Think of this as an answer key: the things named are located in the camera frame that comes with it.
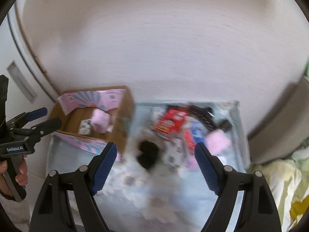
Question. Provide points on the white cabinet door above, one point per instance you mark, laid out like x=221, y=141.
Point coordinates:
x=28, y=90

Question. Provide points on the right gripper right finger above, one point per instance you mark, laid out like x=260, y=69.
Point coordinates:
x=258, y=211

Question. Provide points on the black sock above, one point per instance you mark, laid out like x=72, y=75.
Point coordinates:
x=149, y=153

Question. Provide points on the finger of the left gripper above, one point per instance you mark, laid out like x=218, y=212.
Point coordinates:
x=22, y=119
x=40, y=130

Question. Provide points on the yellow green floral bedding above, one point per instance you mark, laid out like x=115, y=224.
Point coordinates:
x=288, y=182

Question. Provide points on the floral blue table cloth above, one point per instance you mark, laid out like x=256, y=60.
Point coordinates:
x=164, y=198

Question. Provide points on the red snack packet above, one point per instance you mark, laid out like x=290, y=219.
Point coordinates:
x=170, y=124

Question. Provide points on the white patterned card pack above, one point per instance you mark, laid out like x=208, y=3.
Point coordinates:
x=85, y=127

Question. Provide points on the person's left hand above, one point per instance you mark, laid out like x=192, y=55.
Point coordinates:
x=21, y=178

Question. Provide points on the cardboard box pink lining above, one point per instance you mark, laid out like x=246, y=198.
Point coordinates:
x=73, y=106

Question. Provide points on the blue red floss pick box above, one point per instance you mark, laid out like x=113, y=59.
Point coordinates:
x=194, y=133

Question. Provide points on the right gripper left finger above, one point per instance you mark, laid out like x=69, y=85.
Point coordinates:
x=52, y=211

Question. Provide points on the pink fluffy slipper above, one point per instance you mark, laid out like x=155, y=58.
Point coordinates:
x=100, y=120
x=217, y=141

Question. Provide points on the black spiral hair clip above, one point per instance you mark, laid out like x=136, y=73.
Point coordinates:
x=206, y=117

